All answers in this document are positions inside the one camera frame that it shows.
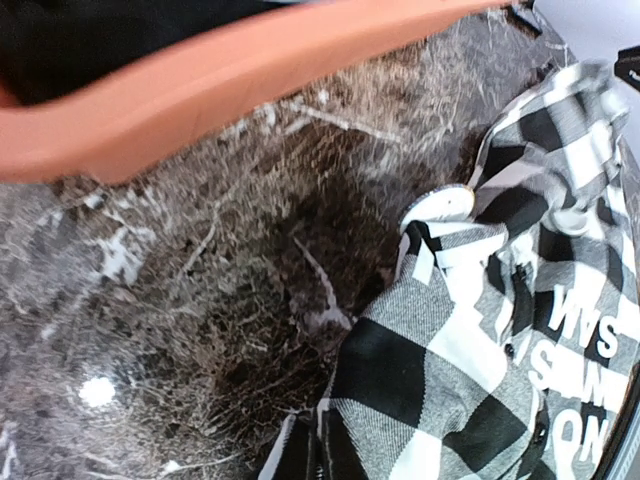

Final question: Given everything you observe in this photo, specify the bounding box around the yellow round brooch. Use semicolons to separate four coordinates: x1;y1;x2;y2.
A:
401;184;475;225

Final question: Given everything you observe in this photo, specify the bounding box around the orange plastic basin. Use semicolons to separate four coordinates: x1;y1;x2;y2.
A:
0;0;521;187

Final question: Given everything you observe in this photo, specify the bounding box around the black white plaid shirt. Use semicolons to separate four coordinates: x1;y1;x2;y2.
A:
259;62;639;479

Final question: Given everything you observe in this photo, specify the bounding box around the small black brooch box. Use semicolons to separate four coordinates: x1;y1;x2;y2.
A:
509;0;543;38

